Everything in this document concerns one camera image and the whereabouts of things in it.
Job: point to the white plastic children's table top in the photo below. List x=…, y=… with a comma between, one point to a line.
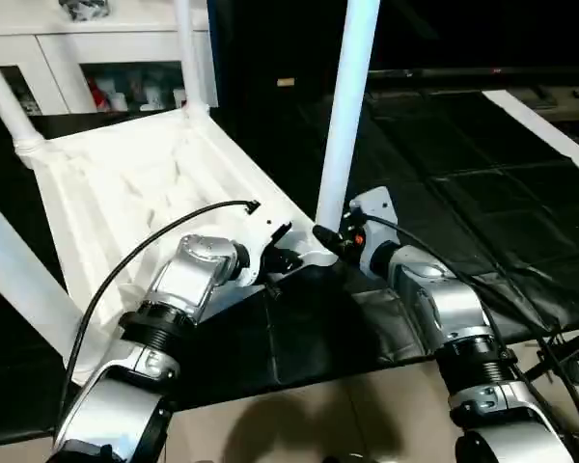
x=125, y=183

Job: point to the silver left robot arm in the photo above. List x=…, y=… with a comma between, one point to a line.
x=135, y=376

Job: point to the small beige tag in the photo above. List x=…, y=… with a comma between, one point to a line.
x=286, y=82

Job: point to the black metal bar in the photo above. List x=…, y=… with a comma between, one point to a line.
x=482, y=72

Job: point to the white flat board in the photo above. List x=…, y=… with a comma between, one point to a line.
x=545, y=125

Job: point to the white glass-door cabinet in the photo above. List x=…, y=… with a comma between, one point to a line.
x=77, y=48

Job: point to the dark object on cabinet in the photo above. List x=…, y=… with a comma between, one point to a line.
x=85, y=9

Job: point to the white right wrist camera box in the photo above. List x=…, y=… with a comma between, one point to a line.
x=374, y=207

